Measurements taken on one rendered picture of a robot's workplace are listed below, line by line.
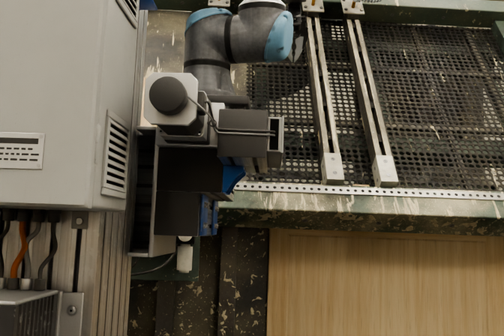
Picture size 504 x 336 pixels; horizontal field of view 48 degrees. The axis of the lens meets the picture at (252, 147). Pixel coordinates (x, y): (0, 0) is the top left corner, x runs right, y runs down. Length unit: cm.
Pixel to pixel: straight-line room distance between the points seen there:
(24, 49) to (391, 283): 169
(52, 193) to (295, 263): 145
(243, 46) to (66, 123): 63
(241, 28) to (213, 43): 8
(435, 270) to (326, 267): 41
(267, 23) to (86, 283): 70
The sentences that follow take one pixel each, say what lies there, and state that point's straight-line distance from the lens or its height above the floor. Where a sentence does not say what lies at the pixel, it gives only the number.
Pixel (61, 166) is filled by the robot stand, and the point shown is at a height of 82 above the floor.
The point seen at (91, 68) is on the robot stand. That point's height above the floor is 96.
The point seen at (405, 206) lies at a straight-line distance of 200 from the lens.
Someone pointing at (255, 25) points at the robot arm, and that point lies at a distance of 134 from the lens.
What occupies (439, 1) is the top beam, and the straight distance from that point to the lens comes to 299.
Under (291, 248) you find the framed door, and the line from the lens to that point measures 214.
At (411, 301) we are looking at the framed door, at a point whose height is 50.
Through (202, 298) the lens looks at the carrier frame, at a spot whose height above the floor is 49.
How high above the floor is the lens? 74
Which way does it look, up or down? 8 degrees up
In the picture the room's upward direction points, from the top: 2 degrees clockwise
